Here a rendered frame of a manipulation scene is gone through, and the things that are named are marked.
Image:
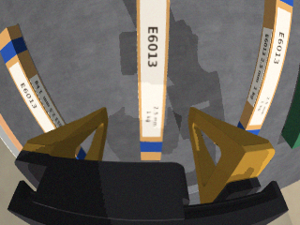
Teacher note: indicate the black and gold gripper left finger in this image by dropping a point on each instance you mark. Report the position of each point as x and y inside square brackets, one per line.
[63, 141]

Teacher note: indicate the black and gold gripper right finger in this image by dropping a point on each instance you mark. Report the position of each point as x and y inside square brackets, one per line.
[243, 154]

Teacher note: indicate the low green platform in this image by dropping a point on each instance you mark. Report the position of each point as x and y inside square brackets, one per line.
[291, 131]

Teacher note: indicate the brown welding electrode pack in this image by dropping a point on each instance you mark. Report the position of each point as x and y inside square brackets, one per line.
[25, 76]

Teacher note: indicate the brown flat pack with blue bands and white label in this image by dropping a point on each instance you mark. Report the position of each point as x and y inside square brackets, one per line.
[152, 50]

